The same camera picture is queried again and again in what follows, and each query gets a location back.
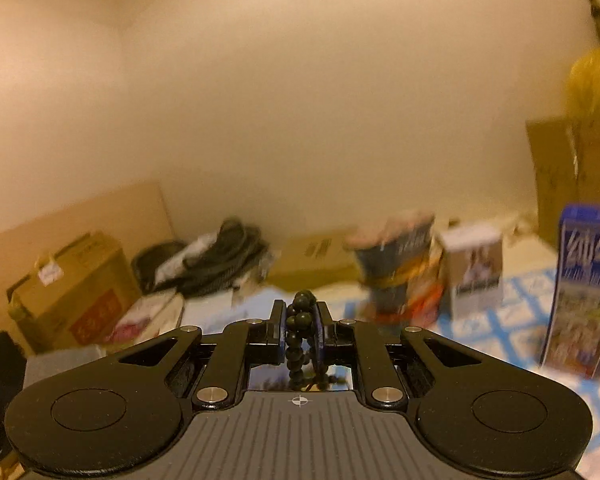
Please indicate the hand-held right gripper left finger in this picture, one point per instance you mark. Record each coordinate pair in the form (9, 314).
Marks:
(281, 327)

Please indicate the blue checked tablecloth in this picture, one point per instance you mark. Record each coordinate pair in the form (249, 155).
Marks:
(510, 340)

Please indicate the small white product box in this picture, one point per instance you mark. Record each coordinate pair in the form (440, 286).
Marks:
(472, 270)

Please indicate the brown cardboard box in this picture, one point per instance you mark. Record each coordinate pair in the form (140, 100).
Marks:
(555, 175)

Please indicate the yellow plastic bag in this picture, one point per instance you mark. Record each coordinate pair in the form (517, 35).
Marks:
(595, 85)

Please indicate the black instant food bowl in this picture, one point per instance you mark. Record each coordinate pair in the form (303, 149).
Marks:
(405, 280)
(405, 310)
(395, 240)

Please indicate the flat cardboard box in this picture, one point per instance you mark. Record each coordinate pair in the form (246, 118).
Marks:
(315, 255)

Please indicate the dark blue milk carton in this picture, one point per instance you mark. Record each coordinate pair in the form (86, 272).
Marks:
(585, 300)

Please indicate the grey box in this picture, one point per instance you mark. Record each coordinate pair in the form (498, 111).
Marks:
(60, 365)

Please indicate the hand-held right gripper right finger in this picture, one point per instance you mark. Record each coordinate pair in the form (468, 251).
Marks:
(320, 330)

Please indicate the cardboard box with red label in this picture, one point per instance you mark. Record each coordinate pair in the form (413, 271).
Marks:
(70, 290)

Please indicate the white and pink package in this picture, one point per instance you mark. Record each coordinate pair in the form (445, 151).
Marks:
(150, 315)

